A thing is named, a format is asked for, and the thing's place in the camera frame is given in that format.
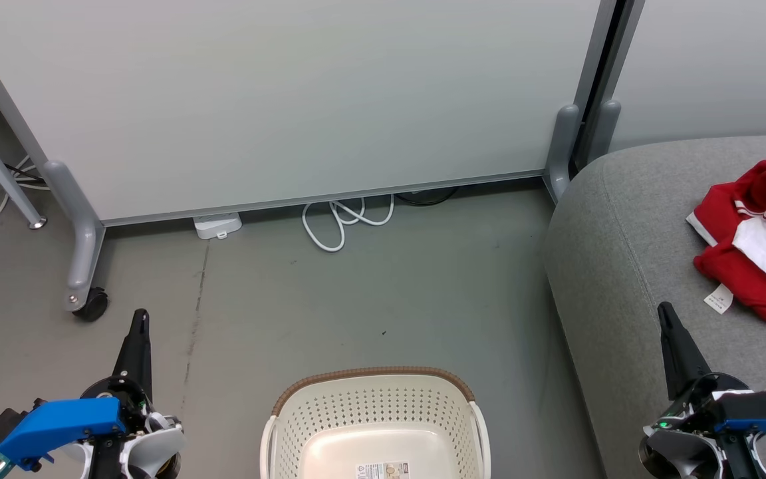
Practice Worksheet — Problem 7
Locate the wide white partition panel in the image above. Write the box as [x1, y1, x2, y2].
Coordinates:
[0, 0, 620, 313]

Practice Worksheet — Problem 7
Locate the white power strip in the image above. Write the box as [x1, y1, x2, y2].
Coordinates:
[193, 212, 243, 240]

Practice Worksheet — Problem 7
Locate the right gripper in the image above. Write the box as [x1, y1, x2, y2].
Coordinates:
[639, 301, 766, 479]

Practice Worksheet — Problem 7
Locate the coiled white cable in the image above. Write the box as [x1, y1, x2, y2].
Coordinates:
[301, 194, 396, 253]

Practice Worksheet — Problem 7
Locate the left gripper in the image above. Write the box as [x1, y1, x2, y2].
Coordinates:
[57, 309, 186, 479]

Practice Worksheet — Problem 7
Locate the white product label sticker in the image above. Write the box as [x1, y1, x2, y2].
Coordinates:
[356, 462, 411, 479]

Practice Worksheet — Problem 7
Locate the grey fabric sofa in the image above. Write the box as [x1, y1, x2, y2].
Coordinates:
[543, 133, 766, 479]

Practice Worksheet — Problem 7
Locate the red and white garment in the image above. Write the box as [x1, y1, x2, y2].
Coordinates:
[687, 156, 766, 331]

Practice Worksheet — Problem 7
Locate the thin black cable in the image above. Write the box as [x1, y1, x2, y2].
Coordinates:
[0, 164, 46, 217]

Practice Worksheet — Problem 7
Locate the black caster wheel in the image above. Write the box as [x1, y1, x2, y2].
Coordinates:
[72, 287, 109, 323]

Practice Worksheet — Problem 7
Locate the cream plastic laundry basket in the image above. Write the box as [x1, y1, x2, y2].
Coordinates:
[260, 367, 491, 479]

